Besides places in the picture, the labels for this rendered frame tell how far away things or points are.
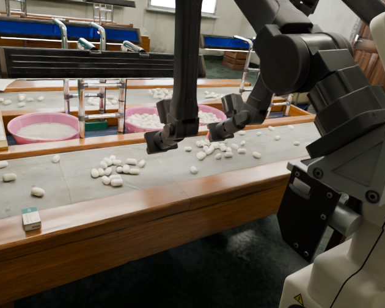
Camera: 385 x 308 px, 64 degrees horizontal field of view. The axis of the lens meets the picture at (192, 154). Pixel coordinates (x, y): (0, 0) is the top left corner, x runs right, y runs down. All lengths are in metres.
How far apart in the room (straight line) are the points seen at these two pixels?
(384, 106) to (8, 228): 0.76
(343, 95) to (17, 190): 0.86
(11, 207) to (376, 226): 0.83
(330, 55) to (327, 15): 5.96
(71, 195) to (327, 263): 0.68
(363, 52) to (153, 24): 3.81
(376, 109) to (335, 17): 5.91
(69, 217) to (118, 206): 0.12
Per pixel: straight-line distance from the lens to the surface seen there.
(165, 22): 6.75
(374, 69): 5.78
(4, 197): 0.98
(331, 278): 0.66
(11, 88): 1.78
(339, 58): 0.44
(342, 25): 6.19
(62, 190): 0.98
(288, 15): 0.49
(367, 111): 0.37
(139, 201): 0.88
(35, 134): 1.33
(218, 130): 1.10
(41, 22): 1.50
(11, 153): 1.14
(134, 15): 6.45
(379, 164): 0.39
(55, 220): 0.83
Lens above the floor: 1.30
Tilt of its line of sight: 27 degrees down
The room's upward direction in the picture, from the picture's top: 9 degrees clockwise
